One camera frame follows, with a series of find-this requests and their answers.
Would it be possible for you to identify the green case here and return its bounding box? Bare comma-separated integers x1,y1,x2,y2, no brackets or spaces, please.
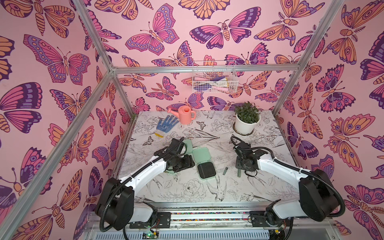
192,148,217,180
173,140,193,156

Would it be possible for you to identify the pink watering can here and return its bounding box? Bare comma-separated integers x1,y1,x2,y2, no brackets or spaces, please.
167,106,197,125

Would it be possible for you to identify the white wire wall basket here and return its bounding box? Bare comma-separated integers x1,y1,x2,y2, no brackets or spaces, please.
191,60,239,94

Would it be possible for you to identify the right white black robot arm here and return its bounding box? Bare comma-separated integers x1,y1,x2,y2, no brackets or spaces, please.
231,136,346,227

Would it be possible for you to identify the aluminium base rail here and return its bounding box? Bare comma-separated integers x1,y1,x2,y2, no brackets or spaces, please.
84,202,343,240

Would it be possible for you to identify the potted green plant white pot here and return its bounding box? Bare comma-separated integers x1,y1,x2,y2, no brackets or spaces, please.
234,102,261,136

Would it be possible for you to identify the blue garden glove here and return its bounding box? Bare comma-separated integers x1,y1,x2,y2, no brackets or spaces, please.
155,116,179,138

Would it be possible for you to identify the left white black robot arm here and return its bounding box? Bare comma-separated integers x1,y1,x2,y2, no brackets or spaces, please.
95,137,195,232

